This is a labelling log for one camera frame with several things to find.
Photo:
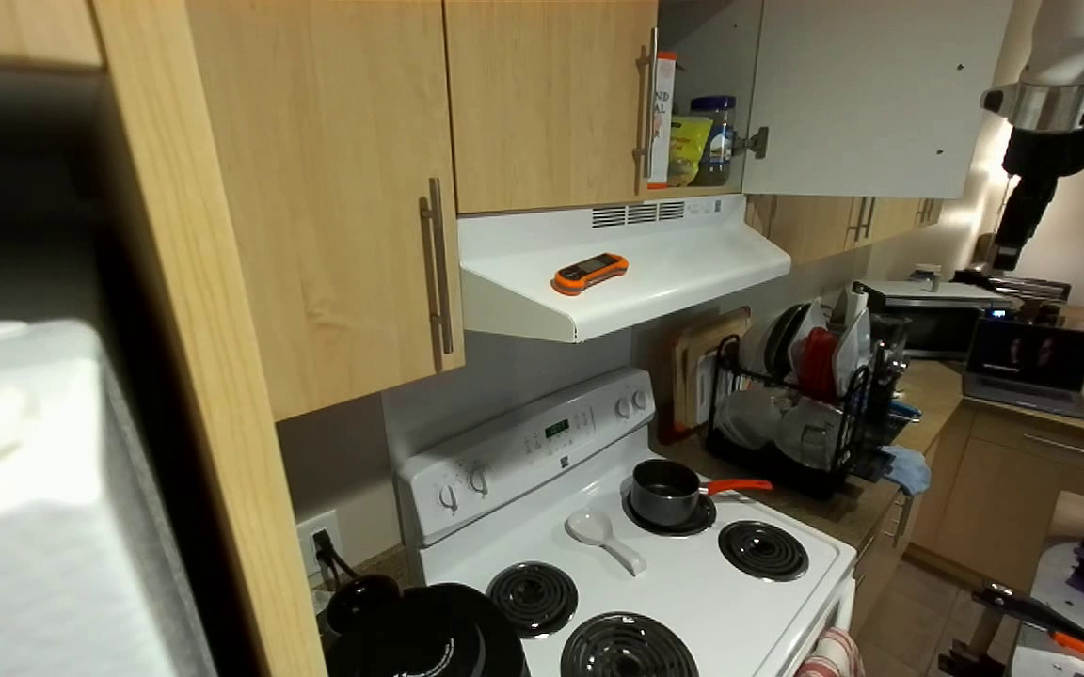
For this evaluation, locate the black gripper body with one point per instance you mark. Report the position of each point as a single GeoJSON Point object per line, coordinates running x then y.
{"type": "Point", "coordinates": [1044, 154]}

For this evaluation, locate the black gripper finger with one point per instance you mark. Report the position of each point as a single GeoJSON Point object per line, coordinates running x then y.
{"type": "Point", "coordinates": [1031, 233]}
{"type": "Point", "coordinates": [1011, 242]}

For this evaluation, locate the light wooden cabinet door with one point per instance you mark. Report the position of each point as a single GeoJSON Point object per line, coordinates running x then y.
{"type": "Point", "coordinates": [880, 87]}
{"type": "Point", "coordinates": [543, 100]}

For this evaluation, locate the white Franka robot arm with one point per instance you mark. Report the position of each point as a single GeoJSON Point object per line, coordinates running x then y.
{"type": "Point", "coordinates": [1069, 51]}

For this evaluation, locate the wooden base cabinet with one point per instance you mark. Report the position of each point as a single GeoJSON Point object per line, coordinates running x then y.
{"type": "Point", "coordinates": [1018, 502]}

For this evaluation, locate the small wooden cabinet door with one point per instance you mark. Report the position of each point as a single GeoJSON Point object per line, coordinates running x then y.
{"type": "Point", "coordinates": [16, 23]}

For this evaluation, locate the black white toaster oven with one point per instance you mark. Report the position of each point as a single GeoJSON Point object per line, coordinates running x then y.
{"type": "Point", "coordinates": [939, 321]}

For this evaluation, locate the grey laptop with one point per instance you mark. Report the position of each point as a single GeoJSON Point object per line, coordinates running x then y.
{"type": "Point", "coordinates": [1028, 361]}

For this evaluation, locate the white square plate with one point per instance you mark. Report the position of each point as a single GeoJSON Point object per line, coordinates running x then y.
{"type": "Point", "coordinates": [850, 332]}

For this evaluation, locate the orange red bowl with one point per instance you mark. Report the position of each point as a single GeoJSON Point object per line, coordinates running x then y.
{"type": "Point", "coordinates": [813, 361]}

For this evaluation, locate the blue cloth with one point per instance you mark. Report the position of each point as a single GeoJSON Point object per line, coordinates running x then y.
{"type": "Point", "coordinates": [906, 471]}

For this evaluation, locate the clear plastic container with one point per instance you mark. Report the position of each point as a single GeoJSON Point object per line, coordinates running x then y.
{"type": "Point", "coordinates": [773, 418]}

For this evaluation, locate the clear jar blue lid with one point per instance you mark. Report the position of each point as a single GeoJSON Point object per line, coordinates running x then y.
{"type": "Point", "coordinates": [715, 137]}

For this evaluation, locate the white range hood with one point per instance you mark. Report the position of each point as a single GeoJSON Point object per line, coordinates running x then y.
{"type": "Point", "coordinates": [695, 258]}

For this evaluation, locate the yellow green food bag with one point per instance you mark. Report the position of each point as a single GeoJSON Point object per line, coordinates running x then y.
{"type": "Point", "coordinates": [690, 153]}

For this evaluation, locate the red white carton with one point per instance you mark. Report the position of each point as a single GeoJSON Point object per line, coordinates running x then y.
{"type": "Point", "coordinates": [662, 124]}

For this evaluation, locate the black orange clamp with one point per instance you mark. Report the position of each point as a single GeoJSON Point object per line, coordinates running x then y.
{"type": "Point", "coordinates": [1031, 608]}

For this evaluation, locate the small black coil burner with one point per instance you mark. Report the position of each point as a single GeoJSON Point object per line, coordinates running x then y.
{"type": "Point", "coordinates": [533, 598]}
{"type": "Point", "coordinates": [760, 552]}

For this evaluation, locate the orange black handheld device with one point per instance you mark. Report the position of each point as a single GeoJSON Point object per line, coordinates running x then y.
{"type": "Point", "coordinates": [588, 272]}

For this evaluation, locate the black pot on stove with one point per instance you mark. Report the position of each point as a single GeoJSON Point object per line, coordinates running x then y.
{"type": "Point", "coordinates": [662, 491]}

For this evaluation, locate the red white striped towel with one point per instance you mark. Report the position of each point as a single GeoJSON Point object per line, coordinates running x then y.
{"type": "Point", "coordinates": [834, 654]}

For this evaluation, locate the white electric stove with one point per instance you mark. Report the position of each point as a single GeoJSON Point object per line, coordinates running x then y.
{"type": "Point", "coordinates": [695, 589]}

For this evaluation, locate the white spoon rest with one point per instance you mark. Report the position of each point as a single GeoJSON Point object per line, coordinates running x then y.
{"type": "Point", "coordinates": [593, 527]}

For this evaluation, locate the white refrigerator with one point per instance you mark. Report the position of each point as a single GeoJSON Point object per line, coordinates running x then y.
{"type": "Point", "coordinates": [37, 502]}

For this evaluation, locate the white wall outlet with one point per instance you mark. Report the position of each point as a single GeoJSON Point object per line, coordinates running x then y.
{"type": "Point", "coordinates": [322, 538]}

